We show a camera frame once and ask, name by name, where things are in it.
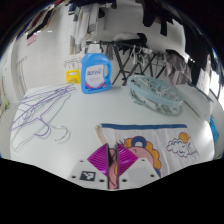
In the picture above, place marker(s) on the white cartoon print towel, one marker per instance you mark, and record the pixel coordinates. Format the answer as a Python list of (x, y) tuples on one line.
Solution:
[(150, 135)]

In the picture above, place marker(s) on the yellow bag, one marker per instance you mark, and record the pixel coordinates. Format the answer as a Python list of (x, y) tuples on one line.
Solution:
[(72, 76)]

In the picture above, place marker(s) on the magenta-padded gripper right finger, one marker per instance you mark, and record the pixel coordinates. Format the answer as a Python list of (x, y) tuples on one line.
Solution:
[(126, 163)]

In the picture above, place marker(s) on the black folding drying rack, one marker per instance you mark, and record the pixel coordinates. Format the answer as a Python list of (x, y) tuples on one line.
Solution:
[(120, 60)]

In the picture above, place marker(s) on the hanging clothes row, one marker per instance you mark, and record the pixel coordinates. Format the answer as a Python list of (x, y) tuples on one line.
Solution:
[(153, 13)]

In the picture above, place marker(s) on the white pillow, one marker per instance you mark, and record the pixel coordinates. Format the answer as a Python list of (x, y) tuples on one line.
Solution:
[(200, 100)]

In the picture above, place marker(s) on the round light blue peg hanger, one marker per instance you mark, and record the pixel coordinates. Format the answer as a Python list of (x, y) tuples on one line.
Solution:
[(156, 95)]

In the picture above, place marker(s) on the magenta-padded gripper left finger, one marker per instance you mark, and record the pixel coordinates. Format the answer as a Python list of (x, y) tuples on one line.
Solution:
[(98, 161)]

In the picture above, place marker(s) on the bunch of white hangers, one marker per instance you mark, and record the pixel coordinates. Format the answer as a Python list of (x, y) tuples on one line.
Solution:
[(71, 62)]

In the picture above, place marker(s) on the blue laundry detergent bottle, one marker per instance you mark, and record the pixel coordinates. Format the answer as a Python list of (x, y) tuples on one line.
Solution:
[(95, 75)]

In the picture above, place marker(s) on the grey garment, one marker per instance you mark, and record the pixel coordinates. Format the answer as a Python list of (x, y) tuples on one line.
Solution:
[(176, 66)]

